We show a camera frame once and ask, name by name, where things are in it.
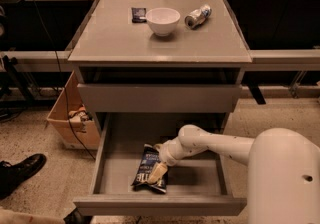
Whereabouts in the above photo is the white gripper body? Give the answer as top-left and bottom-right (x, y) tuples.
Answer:
(159, 138), (187, 166)

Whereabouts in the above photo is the blue chip bag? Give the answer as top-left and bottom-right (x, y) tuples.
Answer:
(131, 144), (167, 194)

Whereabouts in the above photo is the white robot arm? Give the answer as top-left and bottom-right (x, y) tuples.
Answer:
(148, 125), (320, 224)

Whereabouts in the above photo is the open middle drawer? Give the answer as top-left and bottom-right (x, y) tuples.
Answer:
(74, 113), (246, 216)

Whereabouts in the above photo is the closed upper drawer front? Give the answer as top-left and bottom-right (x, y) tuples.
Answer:
(78, 84), (241, 113)

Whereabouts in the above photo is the grey drawer cabinet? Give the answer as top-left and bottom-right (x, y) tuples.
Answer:
(67, 0), (253, 142)

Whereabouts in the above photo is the cardboard box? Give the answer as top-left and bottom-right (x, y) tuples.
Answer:
(47, 72), (100, 150)

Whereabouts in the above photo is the white bowl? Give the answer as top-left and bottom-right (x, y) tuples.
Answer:
(146, 7), (180, 36)

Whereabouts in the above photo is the small dark blue packet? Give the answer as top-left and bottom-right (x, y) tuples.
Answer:
(131, 7), (146, 23)

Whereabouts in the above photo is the crushed silver can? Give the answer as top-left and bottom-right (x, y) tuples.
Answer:
(185, 4), (212, 29)

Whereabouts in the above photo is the black shoe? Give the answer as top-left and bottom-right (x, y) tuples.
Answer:
(0, 153), (47, 199)

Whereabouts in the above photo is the black cable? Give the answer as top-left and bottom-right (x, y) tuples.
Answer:
(14, 0), (97, 161)

